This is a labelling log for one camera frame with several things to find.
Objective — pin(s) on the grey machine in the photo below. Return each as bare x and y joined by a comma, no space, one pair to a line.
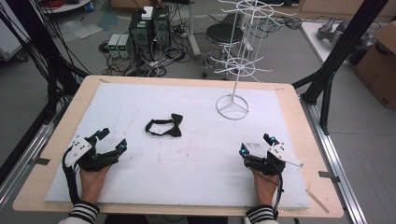
330,29

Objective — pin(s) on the person's left hand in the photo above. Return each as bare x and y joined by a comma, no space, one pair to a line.
92,185

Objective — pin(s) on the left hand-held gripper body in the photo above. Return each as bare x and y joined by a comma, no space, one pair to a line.
81,150

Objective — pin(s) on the grey tape piece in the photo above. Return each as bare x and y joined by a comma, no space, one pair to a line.
328,175
39,161

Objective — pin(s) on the black computer tower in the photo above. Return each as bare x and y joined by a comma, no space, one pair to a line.
140,31
162,29

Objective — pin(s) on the black bow tie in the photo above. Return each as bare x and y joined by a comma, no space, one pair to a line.
176,120

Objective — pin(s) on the white platform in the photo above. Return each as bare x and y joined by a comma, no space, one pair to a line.
314,40

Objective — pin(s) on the wooden table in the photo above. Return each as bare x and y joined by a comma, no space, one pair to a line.
297,124

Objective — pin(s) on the grey power supply unit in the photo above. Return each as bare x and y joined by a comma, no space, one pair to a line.
113,45
124,46

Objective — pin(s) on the grey metal stand leg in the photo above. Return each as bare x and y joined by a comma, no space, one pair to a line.
193,34

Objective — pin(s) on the white box device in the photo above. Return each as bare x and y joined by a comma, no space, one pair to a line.
147,13

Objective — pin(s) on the brown cardboard box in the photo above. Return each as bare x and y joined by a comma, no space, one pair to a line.
379,71

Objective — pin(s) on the person's right hand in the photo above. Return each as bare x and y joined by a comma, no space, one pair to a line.
264,188

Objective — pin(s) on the black round stool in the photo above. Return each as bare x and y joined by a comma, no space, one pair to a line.
224,33

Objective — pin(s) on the white foam mat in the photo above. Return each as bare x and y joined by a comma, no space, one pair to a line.
193,161

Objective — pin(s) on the thin wooden stick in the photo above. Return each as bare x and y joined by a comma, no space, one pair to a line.
317,201

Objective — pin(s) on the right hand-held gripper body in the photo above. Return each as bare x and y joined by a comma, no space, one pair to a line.
274,160

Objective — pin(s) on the aluminium rail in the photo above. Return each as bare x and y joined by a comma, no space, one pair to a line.
334,155
18,168

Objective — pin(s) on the clear plastic sheet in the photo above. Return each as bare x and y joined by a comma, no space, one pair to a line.
81,29

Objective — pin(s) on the round white table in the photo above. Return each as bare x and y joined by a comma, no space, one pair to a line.
67,6

